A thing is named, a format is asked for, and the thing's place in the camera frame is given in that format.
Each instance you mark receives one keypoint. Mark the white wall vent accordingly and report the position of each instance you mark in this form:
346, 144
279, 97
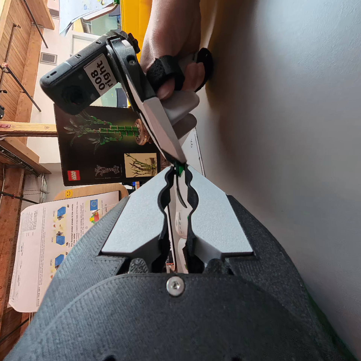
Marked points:
48, 58

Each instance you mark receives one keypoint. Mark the yellow plastic bin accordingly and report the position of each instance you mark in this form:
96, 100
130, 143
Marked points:
135, 17

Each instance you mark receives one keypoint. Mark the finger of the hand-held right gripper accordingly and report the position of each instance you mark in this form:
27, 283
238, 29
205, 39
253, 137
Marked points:
160, 127

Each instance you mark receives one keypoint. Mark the small green lego clip piece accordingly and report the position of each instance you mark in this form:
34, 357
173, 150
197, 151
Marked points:
180, 168

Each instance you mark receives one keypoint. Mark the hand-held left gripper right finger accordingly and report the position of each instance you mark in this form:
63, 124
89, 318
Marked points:
220, 225

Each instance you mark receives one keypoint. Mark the dark green lego leaf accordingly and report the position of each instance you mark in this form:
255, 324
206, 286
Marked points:
182, 194

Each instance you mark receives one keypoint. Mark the person's right hand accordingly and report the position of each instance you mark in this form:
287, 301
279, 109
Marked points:
169, 28

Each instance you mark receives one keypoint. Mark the printed instruction sheet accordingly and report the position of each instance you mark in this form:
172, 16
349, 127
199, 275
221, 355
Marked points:
36, 239

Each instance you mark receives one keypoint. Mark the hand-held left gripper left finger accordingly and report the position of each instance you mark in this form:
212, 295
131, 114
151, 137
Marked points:
135, 225

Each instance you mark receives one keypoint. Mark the black lego set box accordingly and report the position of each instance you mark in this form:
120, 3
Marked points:
84, 146

